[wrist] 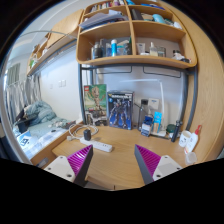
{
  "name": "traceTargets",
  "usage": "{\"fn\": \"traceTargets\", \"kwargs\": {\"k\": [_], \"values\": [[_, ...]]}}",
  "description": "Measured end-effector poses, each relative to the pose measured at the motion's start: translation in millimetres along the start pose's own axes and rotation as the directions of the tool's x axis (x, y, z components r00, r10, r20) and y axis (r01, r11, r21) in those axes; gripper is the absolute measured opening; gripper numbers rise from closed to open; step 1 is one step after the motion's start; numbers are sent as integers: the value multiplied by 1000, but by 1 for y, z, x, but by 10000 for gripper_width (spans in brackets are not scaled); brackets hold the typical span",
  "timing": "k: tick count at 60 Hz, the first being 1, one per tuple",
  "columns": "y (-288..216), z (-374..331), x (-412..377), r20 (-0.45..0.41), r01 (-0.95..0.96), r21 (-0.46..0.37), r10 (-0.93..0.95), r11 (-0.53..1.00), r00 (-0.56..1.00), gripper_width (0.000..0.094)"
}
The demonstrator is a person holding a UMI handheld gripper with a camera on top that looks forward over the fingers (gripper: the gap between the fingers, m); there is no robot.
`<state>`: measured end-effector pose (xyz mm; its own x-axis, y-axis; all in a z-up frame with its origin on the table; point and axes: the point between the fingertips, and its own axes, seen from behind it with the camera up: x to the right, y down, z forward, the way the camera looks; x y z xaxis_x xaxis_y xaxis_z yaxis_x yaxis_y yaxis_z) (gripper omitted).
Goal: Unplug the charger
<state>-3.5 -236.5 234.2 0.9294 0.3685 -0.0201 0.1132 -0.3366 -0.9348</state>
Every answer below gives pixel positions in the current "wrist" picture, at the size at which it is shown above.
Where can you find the dark green round tin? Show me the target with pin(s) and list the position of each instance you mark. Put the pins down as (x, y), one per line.
(170, 128)

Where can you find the bed with blue bedding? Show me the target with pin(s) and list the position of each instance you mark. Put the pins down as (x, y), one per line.
(36, 126)

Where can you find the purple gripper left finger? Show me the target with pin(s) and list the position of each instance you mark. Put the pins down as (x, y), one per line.
(74, 167)

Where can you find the teal orange card box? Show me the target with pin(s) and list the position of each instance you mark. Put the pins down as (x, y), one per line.
(157, 121)

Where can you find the clear plastic cup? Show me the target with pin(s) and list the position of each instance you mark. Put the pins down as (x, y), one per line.
(190, 158)

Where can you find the white power strip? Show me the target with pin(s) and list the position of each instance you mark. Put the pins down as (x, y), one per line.
(98, 145)

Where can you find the blue can on shelf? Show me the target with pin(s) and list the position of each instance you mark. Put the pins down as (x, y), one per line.
(114, 47)

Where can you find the small blue box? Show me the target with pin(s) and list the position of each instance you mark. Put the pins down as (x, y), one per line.
(146, 126)

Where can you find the Groot Lego box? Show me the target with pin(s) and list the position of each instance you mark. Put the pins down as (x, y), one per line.
(95, 104)

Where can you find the white mug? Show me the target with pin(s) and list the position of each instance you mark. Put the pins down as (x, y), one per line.
(184, 137)

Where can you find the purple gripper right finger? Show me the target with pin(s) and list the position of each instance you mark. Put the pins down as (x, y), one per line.
(152, 166)

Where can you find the dark jar on shelf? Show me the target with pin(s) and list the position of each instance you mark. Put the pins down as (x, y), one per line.
(97, 51)

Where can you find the stack of papers on shelf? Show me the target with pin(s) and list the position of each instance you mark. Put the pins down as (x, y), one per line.
(102, 18)

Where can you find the white bottle red cap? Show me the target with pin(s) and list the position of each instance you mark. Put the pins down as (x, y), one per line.
(192, 141)

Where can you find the blue robot model box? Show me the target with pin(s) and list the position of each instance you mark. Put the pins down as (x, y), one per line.
(120, 108)

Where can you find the black charger plug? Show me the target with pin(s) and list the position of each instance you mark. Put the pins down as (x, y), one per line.
(87, 134)

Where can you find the wooden wall shelf unit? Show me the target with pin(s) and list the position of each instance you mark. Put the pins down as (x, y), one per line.
(177, 41)

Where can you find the black cylindrical bottle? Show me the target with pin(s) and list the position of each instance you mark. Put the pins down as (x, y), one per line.
(176, 130)

